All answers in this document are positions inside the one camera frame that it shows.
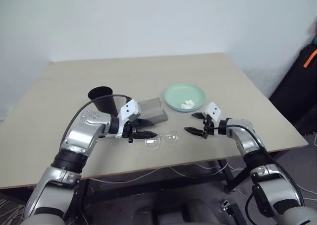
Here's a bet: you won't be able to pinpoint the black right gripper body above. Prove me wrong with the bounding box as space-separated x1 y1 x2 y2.
201 112 216 139

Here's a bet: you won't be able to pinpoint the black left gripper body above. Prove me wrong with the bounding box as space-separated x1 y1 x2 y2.
122 120 139 144

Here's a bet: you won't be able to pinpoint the clear frame glasses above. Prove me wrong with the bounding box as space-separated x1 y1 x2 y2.
144 130 180 151

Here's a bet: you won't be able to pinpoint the grey glasses case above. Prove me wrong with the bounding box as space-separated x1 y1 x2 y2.
137 98 169 124

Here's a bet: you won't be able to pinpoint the mint green plate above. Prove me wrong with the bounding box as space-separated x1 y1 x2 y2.
163 83 207 113

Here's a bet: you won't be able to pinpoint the black plastic cup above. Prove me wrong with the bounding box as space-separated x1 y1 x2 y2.
87 86 117 117

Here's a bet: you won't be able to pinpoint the white crumpled tissue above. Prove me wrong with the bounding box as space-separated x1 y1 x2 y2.
180 99 195 110

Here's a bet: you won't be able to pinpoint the small black silver floor device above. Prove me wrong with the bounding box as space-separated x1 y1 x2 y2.
219 199 238 216

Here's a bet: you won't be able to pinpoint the large black bag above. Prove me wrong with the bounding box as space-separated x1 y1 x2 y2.
268 43 317 137

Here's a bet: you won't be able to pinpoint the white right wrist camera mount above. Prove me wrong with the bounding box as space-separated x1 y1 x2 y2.
204 101 224 126

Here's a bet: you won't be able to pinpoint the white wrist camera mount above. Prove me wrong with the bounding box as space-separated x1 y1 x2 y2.
115 99 138 138
204 101 224 126

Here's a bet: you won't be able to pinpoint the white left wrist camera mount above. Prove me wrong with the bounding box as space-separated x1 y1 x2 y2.
115 99 138 138

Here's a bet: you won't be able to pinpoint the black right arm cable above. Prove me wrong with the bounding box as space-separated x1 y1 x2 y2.
209 125 306 225

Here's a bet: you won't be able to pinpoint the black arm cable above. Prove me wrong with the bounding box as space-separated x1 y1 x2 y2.
60 94 132 146
209 125 306 225

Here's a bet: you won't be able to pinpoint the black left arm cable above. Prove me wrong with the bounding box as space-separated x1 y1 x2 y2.
60 94 132 146

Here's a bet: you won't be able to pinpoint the white floor cable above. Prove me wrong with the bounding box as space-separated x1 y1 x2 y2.
93 162 245 185

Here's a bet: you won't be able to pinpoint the black metal table frame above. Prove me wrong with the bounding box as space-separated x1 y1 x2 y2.
71 157 251 225

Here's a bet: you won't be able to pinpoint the orange bag strap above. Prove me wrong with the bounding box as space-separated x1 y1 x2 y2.
303 49 317 68

